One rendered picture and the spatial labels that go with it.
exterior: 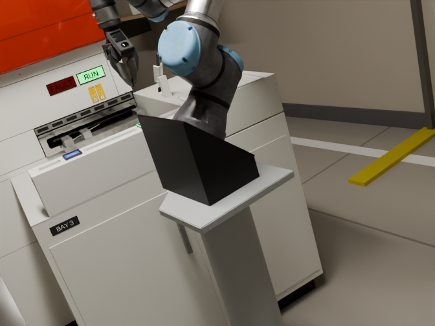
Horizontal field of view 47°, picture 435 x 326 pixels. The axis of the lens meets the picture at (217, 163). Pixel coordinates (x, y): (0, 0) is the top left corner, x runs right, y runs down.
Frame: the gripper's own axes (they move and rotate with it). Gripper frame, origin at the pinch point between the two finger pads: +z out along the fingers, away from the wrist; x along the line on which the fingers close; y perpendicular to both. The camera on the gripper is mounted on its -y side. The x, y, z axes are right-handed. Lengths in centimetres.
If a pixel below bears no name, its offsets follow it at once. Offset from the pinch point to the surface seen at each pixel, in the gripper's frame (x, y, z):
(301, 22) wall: -189, 164, 31
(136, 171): 10.0, -3.9, 26.5
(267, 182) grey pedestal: -12, -49, 29
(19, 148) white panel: 38, 59, 18
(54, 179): 34.4, -3.9, 17.9
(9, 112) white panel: 35, 59, 4
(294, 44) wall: -187, 176, 48
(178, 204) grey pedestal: 9.8, -36.6, 28.6
